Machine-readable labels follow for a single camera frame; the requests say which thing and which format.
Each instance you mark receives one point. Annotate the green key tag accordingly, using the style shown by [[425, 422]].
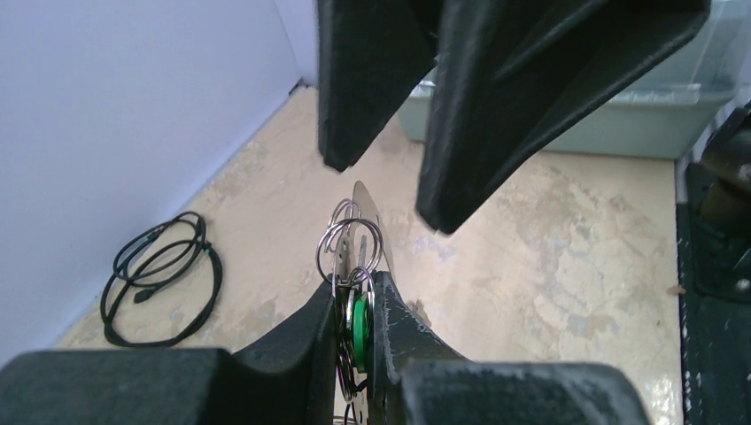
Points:
[[361, 325]]

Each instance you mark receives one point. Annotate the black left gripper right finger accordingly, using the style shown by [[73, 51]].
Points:
[[417, 378]]

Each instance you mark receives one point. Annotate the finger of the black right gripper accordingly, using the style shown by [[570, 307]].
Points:
[[512, 76], [371, 56]]

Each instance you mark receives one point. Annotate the metal key organizer ring plate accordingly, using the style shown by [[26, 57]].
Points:
[[351, 250]]

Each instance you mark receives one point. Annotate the clear plastic storage bin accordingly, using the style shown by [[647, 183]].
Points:
[[662, 113]]

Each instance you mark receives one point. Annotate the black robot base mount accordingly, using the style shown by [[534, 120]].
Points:
[[714, 332]]

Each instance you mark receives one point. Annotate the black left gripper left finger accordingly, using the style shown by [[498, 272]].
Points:
[[285, 377]]

